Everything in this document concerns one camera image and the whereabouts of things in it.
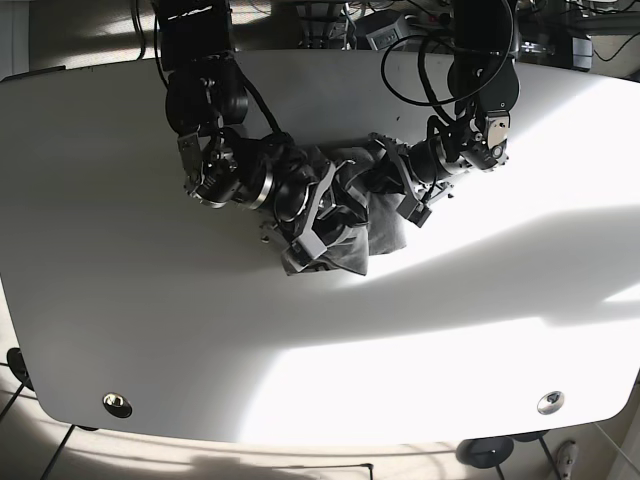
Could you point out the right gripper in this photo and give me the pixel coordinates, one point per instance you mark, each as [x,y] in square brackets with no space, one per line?
[313,215]

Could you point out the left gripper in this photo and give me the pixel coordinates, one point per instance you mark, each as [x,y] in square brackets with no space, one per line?
[417,171]

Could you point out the grey Hugging Face T-shirt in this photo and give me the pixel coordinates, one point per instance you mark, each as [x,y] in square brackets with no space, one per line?
[379,228]

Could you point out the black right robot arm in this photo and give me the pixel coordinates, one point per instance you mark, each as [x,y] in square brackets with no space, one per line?
[231,146]

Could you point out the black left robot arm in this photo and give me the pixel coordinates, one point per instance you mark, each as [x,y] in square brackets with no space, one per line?
[469,130]

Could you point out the grey multi-socket box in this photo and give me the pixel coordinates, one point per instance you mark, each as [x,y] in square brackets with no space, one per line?
[384,28]

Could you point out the right silver table grommet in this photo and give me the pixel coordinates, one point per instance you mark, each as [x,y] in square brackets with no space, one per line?
[550,403]

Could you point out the silver table grommet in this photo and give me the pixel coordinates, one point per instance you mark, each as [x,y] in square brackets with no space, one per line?
[117,405]
[550,403]

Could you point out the black round stand base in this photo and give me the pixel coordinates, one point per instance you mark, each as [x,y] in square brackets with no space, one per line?
[488,453]

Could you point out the left silver table grommet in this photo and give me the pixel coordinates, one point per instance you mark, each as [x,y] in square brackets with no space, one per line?
[117,405]

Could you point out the white sneaker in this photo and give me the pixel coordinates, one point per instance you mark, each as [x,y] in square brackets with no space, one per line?
[566,459]

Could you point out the left black table leg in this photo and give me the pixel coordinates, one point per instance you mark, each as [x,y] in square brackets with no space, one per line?
[56,455]

